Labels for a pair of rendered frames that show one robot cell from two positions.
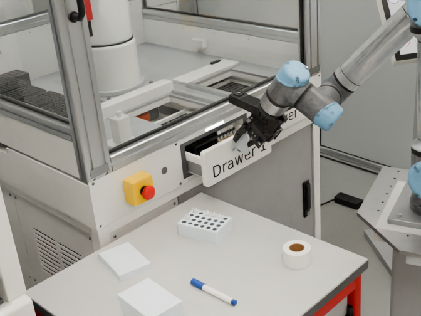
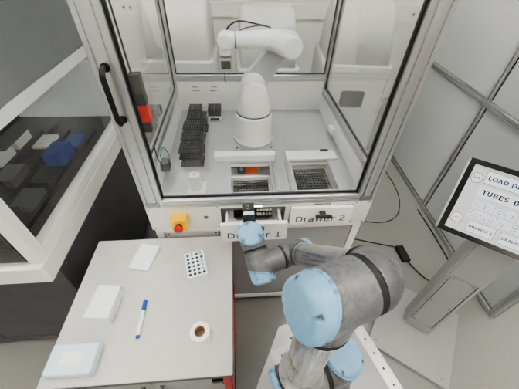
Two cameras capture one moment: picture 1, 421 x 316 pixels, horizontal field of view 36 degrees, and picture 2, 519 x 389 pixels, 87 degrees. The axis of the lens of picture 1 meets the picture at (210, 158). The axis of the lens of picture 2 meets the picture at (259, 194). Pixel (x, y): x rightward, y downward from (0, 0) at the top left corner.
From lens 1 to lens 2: 131 cm
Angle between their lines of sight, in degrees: 36
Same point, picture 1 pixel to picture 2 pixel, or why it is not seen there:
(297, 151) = (331, 235)
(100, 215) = (154, 224)
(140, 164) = (185, 210)
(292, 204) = not seen: hidden behind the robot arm
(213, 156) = (228, 228)
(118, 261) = (139, 256)
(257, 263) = (184, 316)
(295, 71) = (245, 234)
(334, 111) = (258, 279)
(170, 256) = (164, 271)
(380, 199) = not seen: hidden behind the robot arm
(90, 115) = (144, 177)
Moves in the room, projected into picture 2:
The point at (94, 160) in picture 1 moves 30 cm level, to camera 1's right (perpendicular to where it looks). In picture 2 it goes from (148, 199) to (196, 237)
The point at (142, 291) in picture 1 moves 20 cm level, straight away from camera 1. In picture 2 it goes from (106, 293) to (147, 255)
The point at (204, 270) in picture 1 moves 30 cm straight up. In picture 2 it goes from (161, 296) to (140, 253)
